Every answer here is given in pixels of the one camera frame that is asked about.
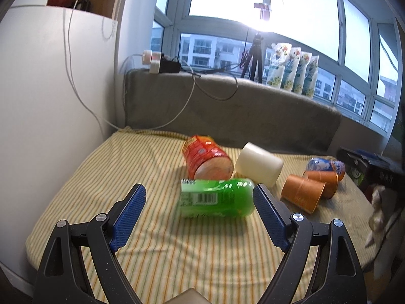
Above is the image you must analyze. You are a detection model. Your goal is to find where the red orange plastic cup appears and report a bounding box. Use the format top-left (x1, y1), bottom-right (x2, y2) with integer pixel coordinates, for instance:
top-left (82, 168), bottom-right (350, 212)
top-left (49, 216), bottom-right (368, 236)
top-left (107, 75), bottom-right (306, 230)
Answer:
top-left (181, 135), bottom-right (234, 180)

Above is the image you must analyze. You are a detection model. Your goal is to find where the blue orange plastic cup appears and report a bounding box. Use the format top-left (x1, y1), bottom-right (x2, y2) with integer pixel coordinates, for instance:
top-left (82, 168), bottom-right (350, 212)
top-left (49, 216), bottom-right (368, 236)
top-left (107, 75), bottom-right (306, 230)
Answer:
top-left (306, 157), bottom-right (345, 181)

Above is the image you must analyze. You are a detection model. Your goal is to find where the white plastic cup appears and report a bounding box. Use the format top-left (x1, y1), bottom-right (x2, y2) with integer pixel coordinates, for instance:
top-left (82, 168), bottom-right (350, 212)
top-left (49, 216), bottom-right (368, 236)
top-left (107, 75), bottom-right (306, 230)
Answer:
top-left (235, 142), bottom-right (284, 187)

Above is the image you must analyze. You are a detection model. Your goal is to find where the copper paper cup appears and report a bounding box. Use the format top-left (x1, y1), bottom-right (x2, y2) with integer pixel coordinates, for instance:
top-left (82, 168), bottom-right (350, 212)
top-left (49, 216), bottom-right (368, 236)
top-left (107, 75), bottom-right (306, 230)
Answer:
top-left (303, 170), bottom-right (339, 200)
top-left (281, 174), bottom-right (325, 214)

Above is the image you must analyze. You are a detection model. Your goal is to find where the white cabinet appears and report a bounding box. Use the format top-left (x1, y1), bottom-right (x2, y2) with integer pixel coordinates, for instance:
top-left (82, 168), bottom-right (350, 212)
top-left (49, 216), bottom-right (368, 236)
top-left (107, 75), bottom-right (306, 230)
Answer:
top-left (1, 6), bottom-right (117, 282)

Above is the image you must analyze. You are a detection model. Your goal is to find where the black tripod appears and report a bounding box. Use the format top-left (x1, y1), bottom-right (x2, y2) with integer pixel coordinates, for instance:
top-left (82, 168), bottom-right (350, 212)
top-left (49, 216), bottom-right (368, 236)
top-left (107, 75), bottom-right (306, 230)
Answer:
top-left (239, 1), bottom-right (273, 85)

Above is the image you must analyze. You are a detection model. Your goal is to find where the white cable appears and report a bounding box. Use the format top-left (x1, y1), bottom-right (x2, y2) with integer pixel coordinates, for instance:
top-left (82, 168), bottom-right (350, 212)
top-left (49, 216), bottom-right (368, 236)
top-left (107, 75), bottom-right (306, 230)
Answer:
top-left (62, 0), bottom-right (197, 132)

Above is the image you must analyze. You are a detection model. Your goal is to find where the white power strip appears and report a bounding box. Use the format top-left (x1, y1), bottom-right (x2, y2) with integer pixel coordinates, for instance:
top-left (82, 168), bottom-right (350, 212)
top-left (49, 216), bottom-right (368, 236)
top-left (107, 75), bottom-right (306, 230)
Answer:
top-left (141, 50), bottom-right (164, 74)

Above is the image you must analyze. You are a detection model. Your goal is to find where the black cable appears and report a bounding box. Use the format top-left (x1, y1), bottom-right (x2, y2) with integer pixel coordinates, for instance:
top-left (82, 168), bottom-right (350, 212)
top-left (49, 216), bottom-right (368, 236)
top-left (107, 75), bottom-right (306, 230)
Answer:
top-left (171, 26), bottom-right (254, 102)

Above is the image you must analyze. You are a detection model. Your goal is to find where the near copper paper cup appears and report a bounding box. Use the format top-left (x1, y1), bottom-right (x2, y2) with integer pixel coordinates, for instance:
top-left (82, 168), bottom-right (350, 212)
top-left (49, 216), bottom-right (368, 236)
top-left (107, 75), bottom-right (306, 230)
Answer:
top-left (281, 174), bottom-right (325, 214)

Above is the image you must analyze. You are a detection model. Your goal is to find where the far copper paper cup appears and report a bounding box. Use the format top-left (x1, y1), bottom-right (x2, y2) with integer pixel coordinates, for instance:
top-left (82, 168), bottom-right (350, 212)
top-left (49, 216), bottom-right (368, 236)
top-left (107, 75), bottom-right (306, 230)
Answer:
top-left (303, 170), bottom-right (339, 200)

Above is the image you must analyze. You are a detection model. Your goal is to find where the green snack bag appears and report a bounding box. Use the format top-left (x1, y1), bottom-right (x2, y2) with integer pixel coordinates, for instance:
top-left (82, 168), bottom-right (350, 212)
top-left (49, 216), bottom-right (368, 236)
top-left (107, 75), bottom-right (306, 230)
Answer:
top-left (347, 167), bottom-right (365, 187)

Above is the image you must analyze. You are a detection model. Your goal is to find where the dark small bottle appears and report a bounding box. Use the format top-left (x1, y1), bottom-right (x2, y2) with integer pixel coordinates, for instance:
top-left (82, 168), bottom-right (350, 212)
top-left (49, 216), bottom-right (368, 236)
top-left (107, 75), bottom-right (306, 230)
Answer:
top-left (75, 0), bottom-right (91, 12)

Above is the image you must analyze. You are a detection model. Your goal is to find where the green plastic cup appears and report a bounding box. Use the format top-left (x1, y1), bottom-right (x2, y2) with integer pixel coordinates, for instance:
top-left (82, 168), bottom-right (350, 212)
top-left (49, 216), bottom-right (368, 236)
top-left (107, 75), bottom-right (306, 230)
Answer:
top-left (178, 178), bottom-right (255, 218)

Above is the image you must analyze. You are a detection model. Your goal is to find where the black power adapter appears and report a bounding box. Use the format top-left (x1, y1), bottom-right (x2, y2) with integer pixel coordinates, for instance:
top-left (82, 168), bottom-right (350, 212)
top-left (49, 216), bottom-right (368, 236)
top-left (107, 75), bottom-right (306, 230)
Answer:
top-left (158, 53), bottom-right (182, 73)

